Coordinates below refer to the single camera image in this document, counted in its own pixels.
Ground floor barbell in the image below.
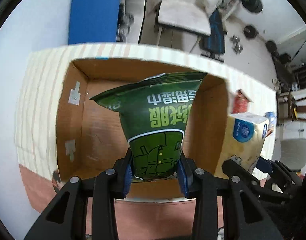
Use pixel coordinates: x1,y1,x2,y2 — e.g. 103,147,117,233
243,24,278,56

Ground blue tissue pack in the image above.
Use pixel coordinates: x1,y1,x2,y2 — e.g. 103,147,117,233
265,112,276,137

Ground black blue weight bench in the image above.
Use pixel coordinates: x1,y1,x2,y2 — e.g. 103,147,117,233
199,9,225,63

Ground red floral wipes pack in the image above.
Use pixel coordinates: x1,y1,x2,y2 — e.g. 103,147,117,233
231,89,252,114

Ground striped cream tablecloth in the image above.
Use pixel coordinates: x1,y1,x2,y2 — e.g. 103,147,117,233
15,43,277,180

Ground blue foam mat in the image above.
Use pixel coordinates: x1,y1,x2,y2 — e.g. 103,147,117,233
68,0,120,44

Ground grey folding chair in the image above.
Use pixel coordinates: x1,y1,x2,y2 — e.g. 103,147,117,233
280,138,306,171

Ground white cushioned chair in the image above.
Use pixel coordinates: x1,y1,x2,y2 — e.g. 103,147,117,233
155,0,211,52

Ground cardboard box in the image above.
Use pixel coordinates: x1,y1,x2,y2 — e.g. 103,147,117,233
55,57,232,201

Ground green wet wipes pack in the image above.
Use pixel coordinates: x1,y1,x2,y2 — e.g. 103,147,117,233
91,72,207,181

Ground yellow tissue pack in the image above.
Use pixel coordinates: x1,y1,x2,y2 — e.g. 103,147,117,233
214,112,269,179

